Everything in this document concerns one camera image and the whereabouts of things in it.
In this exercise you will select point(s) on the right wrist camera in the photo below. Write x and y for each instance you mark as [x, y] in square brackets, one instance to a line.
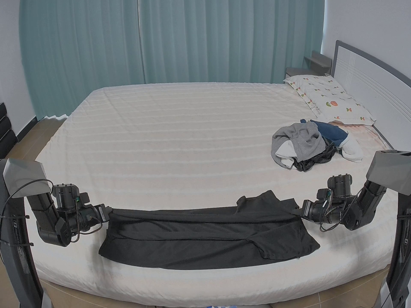
[322, 194]

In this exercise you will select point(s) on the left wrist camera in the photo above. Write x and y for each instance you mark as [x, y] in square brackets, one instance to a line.
[84, 198]

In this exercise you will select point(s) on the grey bedside table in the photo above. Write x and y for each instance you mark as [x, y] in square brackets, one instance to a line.
[316, 61]

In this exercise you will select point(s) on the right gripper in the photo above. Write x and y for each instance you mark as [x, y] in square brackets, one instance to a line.
[313, 211]

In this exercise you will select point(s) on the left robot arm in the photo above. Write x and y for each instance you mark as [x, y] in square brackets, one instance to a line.
[48, 217]

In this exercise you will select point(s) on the blue-green curtain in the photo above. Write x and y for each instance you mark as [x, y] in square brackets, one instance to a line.
[224, 27]
[80, 37]

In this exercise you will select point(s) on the pile of clothes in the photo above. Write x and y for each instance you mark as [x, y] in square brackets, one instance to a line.
[301, 140]

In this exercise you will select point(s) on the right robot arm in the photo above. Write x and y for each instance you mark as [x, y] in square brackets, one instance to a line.
[369, 200]

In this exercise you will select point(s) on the bed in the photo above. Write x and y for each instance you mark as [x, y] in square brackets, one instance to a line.
[192, 140]

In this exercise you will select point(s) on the white printed pillow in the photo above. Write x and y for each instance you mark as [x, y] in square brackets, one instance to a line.
[327, 98]

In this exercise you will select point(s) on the black T-shirt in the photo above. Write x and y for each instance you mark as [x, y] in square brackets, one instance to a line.
[208, 236]

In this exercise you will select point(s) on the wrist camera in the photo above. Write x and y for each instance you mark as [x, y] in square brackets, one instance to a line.
[322, 194]
[84, 198]

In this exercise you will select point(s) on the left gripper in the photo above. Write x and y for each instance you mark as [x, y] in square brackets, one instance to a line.
[99, 215]

